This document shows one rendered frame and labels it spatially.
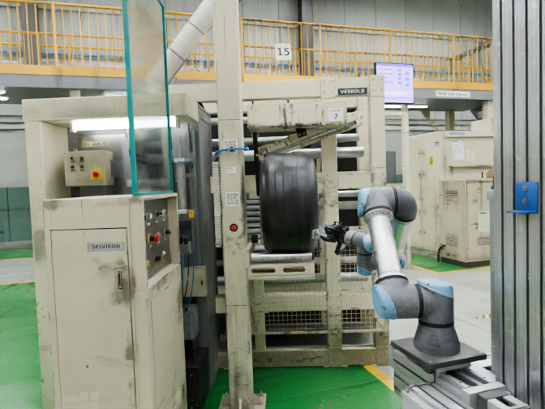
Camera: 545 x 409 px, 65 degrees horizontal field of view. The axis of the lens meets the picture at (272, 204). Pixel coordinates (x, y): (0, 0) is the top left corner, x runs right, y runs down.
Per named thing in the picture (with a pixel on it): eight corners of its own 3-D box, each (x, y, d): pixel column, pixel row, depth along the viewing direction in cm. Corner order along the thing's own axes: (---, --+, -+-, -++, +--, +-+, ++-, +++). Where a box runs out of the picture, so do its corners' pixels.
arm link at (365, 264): (382, 276, 196) (382, 253, 194) (358, 277, 196) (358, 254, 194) (378, 269, 204) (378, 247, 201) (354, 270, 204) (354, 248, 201)
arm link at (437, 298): (461, 323, 140) (460, 282, 140) (420, 325, 141) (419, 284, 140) (446, 312, 152) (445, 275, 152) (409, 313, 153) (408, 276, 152)
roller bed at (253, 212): (232, 246, 277) (229, 200, 275) (234, 243, 292) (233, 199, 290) (262, 244, 276) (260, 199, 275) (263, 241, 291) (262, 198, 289)
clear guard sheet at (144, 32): (131, 195, 166) (118, -54, 161) (169, 192, 221) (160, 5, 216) (136, 195, 166) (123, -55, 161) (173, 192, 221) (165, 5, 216)
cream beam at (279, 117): (247, 128, 259) (246, 104, 258) (251, 133, 284) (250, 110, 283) (347, 124, 257) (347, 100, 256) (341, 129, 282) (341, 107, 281)
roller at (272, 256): (249, 252, 234) (250, 260, 234) (248, 254, 229) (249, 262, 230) (313, 250, 233) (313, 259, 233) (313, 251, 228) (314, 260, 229)
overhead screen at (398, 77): (376, 102, 577) (375, 62, 574) (374, 103, 582) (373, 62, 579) (414, 104, 595) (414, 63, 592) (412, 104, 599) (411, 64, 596)
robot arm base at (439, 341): (469, 351, 142) (469, 322, 141) (431, 358, 138) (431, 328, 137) (439, 336, 156) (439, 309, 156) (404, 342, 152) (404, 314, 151)
